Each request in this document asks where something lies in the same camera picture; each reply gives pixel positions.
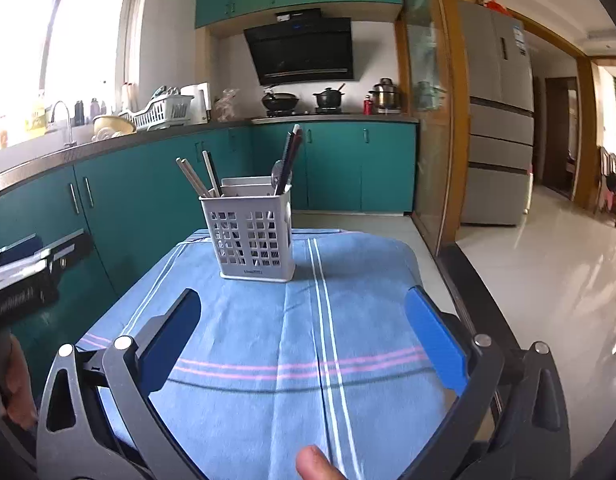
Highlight light wooden chopstick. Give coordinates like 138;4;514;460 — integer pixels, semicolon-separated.
175;157;211;198

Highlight pale wooden chopstick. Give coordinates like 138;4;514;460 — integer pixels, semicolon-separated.
201;150;222;197

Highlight dark brown chopstick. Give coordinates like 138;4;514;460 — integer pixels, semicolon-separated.
273;122;301;196

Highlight silver metal spoon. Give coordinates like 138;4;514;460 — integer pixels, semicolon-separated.
271;160;285;195

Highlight chrome kitchen faucet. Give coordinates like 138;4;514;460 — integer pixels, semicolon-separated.
50;101;76;148

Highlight left hand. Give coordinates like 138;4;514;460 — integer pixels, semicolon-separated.
0;330;38;430

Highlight right hand thumb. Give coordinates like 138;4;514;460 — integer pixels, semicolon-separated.
296;445;346;480

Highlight teal lower cabinets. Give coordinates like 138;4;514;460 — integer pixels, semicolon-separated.
0;121;420;401

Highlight yellow bowl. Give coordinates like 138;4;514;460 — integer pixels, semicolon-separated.
92;115;136;141

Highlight white dish rack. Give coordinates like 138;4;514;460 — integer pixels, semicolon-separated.
129;86;193;131

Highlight blue striped tablecloth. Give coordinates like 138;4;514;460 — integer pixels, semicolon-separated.
79;230;452;479

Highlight white perforated utensil holder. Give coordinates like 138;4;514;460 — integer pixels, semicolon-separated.
199;176;295;283

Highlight white electric kettle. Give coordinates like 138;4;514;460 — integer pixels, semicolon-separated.
180;82;211;124

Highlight wooden chair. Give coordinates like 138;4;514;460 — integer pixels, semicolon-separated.
593;146;616;228

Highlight silver refrigerator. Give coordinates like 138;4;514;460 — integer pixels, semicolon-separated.
457;1;534;226

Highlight black wok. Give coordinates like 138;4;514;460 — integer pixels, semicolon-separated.
261;89;299;116

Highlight black cooking pot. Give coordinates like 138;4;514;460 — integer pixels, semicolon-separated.
313;84;345;110

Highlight black range hood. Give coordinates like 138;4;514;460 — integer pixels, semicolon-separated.
244;14;355;86

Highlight red bottle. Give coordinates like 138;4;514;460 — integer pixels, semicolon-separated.
363;94;374;116

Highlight steel pressure cooker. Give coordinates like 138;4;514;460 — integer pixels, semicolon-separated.
369;77;400;110

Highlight glass sliding door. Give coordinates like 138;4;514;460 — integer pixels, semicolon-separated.
395;0;470;255

